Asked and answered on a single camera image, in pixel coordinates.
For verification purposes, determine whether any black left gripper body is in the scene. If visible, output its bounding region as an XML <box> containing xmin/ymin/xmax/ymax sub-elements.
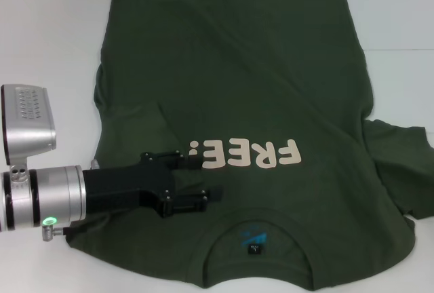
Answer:
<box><xmin>82</xmin><ymin>152</ymin><xmax>181</xmax><ymax>220</ymax></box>

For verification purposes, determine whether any left gripper cable with connector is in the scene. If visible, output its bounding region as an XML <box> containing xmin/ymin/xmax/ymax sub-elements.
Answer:
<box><xmin>39</xmin><ymin>224</ymin><xmax>68</xmax><ymax>242</ymax></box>

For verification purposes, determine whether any dark green FREE! t-shirt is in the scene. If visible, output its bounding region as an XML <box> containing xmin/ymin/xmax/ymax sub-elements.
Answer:
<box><xmin>65</xmin><ymin>0</ymin><xmax>434</xmax><ymax>293</ymax></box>

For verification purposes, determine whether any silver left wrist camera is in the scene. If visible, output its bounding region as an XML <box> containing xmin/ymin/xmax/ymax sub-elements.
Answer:
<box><xmin>0</xmin><ymin>84</ymin><xmax>59</xmax><ymax>169</ymax></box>

